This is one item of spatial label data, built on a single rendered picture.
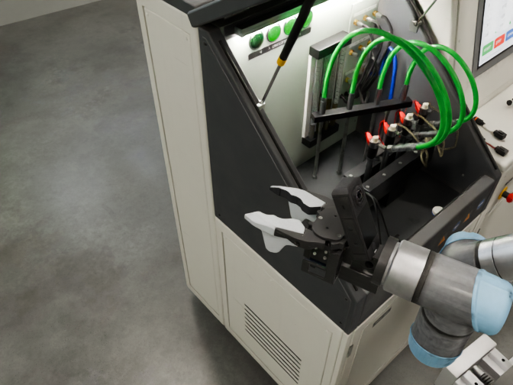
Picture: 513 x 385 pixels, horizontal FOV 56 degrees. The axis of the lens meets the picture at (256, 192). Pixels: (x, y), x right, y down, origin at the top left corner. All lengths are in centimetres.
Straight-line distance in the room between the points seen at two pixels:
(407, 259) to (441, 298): 6
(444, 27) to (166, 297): 164
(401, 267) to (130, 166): 252
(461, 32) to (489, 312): 111
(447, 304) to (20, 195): 269
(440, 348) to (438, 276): 13
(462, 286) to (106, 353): 184
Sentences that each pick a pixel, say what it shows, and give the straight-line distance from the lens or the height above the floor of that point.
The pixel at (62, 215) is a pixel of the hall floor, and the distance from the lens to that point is 288.
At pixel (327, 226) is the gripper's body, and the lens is 69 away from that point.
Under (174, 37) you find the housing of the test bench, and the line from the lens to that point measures 132.
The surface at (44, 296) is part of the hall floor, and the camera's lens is 257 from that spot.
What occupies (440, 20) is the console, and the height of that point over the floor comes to 133.
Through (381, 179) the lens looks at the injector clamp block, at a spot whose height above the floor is 98.
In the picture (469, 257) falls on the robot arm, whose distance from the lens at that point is 82.
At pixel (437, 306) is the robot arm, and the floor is 144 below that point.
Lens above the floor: 198
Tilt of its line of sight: 45 degrees down
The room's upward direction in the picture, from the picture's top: straight up
